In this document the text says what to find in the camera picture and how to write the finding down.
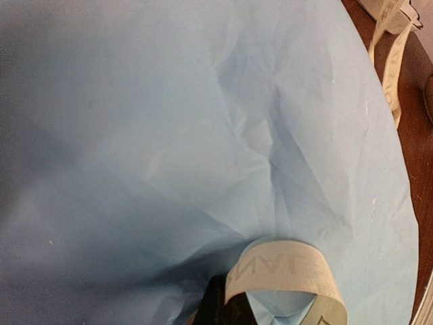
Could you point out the front aluminium rail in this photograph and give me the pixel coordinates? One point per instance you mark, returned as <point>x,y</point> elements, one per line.
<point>423,314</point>

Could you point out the beige printed ribbon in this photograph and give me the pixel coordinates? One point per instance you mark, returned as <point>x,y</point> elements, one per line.
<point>287,267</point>

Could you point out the blue wrapping paper sheet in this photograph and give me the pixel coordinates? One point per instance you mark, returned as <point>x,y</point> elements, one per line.
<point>146,144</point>

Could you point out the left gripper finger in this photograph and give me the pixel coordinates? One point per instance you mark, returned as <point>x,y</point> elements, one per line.
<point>214,311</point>

